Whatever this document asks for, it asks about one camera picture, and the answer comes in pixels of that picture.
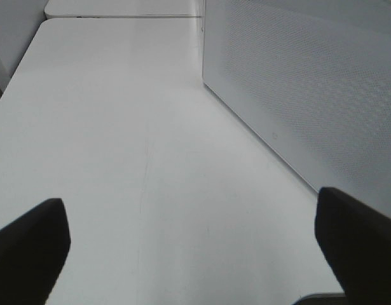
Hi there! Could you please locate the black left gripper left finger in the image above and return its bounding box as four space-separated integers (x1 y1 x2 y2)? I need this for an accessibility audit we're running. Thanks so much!
0 198 71 304

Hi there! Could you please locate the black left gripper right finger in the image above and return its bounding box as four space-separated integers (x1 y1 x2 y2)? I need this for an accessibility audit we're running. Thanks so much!
315 187 391 304

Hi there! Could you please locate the white microwave door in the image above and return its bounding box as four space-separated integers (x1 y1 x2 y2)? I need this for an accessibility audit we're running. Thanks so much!
203 1 391 218

